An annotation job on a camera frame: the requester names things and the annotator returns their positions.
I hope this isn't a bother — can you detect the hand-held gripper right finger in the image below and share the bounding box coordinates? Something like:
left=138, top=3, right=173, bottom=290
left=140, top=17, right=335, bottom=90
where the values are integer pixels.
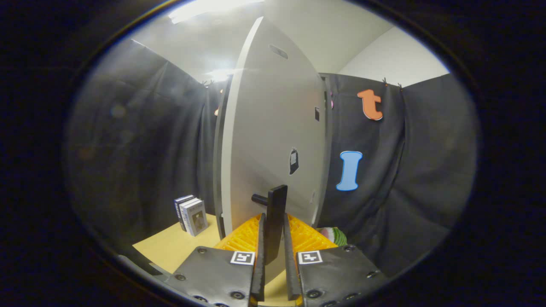
left=283, top=212, right=387, bottom=307

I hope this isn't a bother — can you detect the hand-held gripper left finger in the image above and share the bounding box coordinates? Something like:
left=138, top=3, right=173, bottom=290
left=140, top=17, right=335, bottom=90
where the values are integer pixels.
left=164, top=212, right=267, bottom=307

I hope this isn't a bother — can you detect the white shoe cabinet door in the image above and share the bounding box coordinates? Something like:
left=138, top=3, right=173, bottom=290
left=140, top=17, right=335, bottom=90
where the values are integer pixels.
left=212, top=16, right=329, bottom=283

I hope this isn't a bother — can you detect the white book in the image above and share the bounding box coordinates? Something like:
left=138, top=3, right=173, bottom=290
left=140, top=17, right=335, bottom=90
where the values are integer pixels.
left=179, top=198, right=201, bottom=234

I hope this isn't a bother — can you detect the dark blue book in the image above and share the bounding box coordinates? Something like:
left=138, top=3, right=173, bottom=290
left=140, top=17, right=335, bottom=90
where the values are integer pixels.
left=174, top=195, right=195, bottom=232

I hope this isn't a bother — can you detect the black backdrop cloth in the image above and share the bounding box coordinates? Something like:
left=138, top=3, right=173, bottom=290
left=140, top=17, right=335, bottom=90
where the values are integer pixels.
left=64, top=38, right=478, bottom=278

